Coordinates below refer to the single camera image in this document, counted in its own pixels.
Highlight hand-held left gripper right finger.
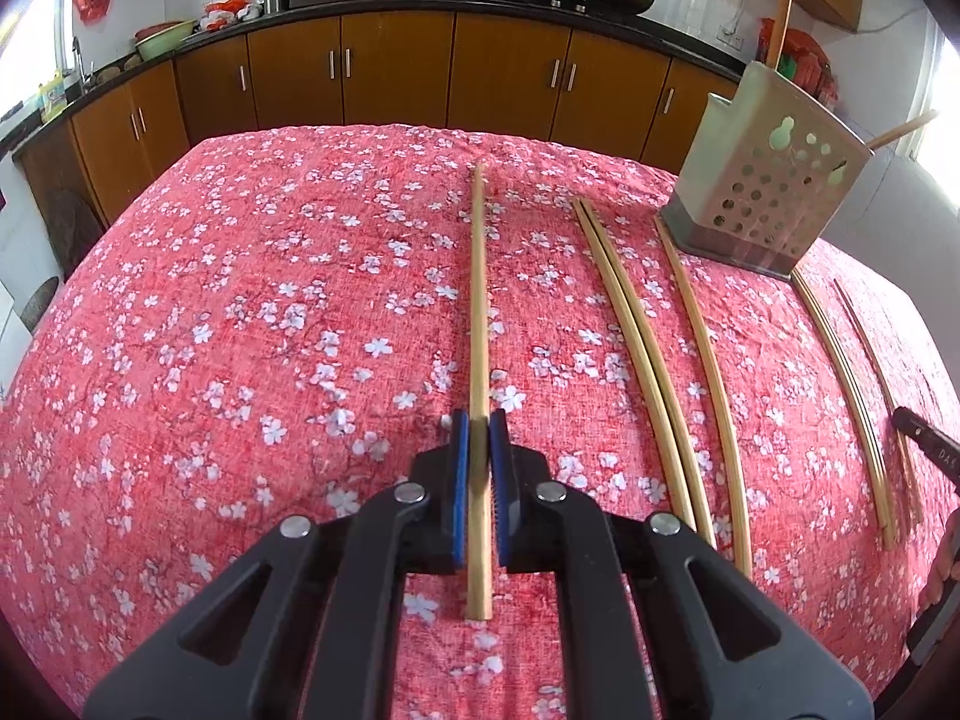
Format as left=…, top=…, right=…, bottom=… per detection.
left=487, top=409, right=875, bottom=720

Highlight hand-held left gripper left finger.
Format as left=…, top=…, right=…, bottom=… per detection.
left=82, top=409, right=473, bottom=720

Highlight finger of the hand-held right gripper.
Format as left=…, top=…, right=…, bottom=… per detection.
left=891, top=405, right=960, bottom=482

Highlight wooden chopstick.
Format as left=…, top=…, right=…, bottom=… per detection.
left=792, top=268, right=892, bottom=550
left=868, top=110, right=941, bottom=152
left=465, top=162, right=497, bottom=623
left=572, top=198, right=698, bottom=541
left=799, top=270, right=898, bottom=550
left=765, top=0, right=798, bottom=70
left=583, top=199, right=717, bottom=545
left=834, top=279, right=923, bottom=530
left=656, top=225, right=754, bottom=581

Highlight beige perforated chopstick holder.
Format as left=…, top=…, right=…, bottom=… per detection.
left=655, top=60, right=875, bottom=283

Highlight person's right hand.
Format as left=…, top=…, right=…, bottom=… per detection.
left=921, top=506, right=960, bottom=612

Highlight red floral tablecloth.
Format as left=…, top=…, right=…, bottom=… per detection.
left=0, top=124, right=960, bottom=720

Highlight large kitchen window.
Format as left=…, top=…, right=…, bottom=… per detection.
left=909, top=11, right=960, bottom=166

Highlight red bag with bottles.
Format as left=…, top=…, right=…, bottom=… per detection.
left=756, top=17, right=839, bottom=110

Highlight brown wooden base cabinets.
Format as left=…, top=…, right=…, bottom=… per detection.
left=15, top=11, right=745, bottom=227

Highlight red and white plastic bags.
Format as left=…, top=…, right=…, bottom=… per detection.
left=198, top=0, right=263, bottom=32

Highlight green basin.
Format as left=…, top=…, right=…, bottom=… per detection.
left=134, top=19, right=198, bottom=62

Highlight yellow detergent bottle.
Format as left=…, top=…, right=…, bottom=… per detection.
left=38, top=70, right=68, bottom=122

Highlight metal faucet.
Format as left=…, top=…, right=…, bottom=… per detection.
left=70, top=36, right=96, bottom=92

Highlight small kitchen window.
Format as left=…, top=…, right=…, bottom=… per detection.
left=0, top=0, right=77, bottom=143

